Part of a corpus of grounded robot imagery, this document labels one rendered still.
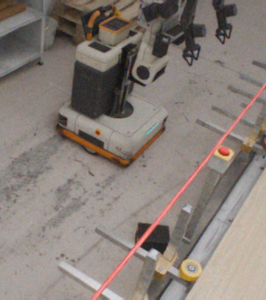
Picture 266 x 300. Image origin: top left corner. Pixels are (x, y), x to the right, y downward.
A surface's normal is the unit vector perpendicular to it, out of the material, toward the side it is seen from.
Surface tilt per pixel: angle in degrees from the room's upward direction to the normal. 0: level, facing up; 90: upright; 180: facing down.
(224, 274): 0
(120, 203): 0
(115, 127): 0
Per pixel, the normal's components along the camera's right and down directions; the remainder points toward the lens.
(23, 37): -0.55, 0.53
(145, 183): 0.12, -0.71
